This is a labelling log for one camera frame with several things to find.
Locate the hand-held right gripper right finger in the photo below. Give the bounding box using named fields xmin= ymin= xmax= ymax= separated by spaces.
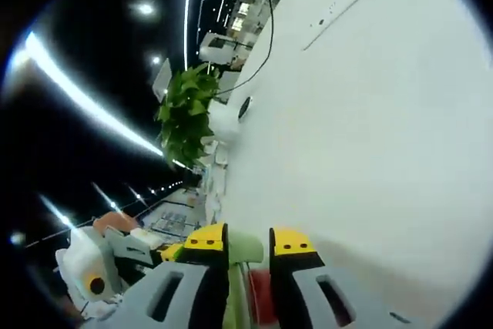
xmin=268 ymin=227 xmax=424 ymax=329

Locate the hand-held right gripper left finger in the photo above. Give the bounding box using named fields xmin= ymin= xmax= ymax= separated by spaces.
xmin=90 ymin=223 xmax=230 ymax=329

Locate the red tomato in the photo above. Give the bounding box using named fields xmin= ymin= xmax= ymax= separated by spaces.
xmin=249 ymin=269 xmax=277 ymax=326

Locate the green container lid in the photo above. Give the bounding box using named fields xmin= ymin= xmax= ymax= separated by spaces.
xmin=226 ymin=230 xmax=267 ymax=329

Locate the white tabletop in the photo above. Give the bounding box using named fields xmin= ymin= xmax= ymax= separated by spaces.
xmin=203 ymin=0 xmax=488 ymax=329

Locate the person's left hand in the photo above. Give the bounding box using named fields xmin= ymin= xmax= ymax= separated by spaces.
xmin=94 ymin=211 xmax=139 ymax=236

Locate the green potted plant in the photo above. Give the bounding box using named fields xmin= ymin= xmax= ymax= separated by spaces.
xmin=153 ymin=62 xmax=221 ymax=170

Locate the long curved ceiling light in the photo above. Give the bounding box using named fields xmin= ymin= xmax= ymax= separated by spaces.
xmin=11 ymin=32 xmax=182 ymax=168

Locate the white plant pot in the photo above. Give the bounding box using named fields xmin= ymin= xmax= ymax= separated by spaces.
xmin=207 ymin=103 xmax=242 ymax=141

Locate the ceiling air conditioner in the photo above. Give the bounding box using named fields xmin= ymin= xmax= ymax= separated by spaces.
xmin=152 ymin=58 xmax=173 ymax=102

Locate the dark round desk grommet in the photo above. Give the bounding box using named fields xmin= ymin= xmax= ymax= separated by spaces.
xmin=237 ymin=96 xmax=253 ymax=120

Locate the straight ceiling light strip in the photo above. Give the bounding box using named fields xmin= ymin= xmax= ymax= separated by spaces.
xmin=183 ymin=0 xmax=198 ymax=61

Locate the thin charging cable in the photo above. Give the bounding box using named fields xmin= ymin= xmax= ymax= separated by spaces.
xmin=217 ymin=0 xmax=275 ymax=96

